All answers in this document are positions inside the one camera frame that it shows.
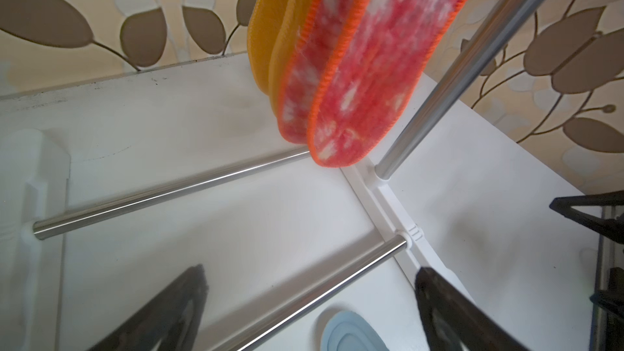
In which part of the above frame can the red insole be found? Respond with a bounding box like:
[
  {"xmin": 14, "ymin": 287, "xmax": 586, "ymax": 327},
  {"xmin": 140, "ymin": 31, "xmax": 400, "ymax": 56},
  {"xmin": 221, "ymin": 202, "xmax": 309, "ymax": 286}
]
[
  {"xmin": 307, "ymin": 0, "xmax": 466, "ymax": 167},
  {"xmin": 276, "ymin": 0, "xmax": 354, "ymax": 144}
]

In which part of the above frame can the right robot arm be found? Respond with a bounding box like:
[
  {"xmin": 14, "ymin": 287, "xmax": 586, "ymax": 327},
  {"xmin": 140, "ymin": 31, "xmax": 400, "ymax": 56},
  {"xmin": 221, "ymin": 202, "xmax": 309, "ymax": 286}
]
[{"xmin": 549, "ymin": 191, "xmax": 623, "ymax": 350}]

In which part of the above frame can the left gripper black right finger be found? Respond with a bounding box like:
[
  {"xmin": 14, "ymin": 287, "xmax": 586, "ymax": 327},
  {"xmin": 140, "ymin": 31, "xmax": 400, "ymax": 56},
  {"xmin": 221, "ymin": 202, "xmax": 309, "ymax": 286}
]
[{"xmin": 414, "ymin": 266, "xmax": 526, "ymax": 350}]

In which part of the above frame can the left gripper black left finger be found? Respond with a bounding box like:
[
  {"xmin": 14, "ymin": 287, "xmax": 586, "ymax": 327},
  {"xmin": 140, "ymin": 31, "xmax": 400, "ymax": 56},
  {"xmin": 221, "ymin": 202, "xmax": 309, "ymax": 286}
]
[{"xmin": 91, "ymin": 264, "xmax": 209, "ymax": 350}]

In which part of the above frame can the white clothes rack with steel bars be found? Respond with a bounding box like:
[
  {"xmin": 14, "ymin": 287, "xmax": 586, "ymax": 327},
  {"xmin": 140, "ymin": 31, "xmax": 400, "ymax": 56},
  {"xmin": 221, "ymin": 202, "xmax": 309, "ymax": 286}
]
[{"xmin": 0, "ymin": 0, "xmax": 581, "ymax": 351}]

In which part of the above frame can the orange yellow insole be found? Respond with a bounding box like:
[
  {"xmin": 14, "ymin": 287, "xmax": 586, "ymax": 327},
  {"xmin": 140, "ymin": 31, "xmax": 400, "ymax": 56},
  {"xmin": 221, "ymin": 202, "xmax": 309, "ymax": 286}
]
[
  {"xmin": 247, "ymin": 0, "xmax": 288, "ymax": 94},
  {"xmin": 268, "ymin": 0, "xmax": 312, "ymax": 116}
]

